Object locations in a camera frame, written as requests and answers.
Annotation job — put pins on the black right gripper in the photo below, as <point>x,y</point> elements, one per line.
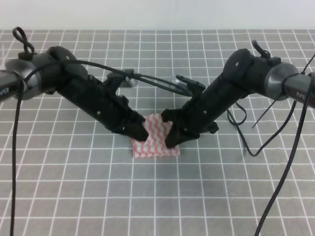
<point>197,118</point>

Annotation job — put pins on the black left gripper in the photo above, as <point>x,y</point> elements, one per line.
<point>91,96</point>

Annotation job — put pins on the pink white wavy-striped towel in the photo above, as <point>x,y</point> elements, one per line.
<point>155,145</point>

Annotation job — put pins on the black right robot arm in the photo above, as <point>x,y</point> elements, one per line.
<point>243,74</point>

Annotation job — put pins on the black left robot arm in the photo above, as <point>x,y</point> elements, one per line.
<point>32,74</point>

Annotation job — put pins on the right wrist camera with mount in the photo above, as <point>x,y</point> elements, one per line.
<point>187,87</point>

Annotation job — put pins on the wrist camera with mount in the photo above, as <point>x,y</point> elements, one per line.
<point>114,81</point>
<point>187,87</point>

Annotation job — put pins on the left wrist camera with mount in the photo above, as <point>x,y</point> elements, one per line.
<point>114,81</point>

